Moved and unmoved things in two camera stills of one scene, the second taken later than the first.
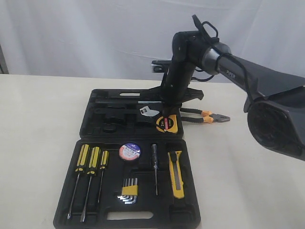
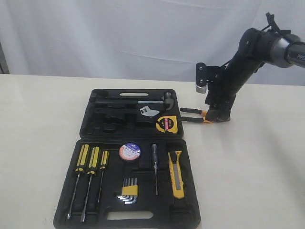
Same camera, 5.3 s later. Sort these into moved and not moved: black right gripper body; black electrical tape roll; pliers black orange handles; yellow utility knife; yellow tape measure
Moved: black right gripper body
Not moved: black electrical tape roll; yellow utility knife; yellow tape measure; pliers black orange handles
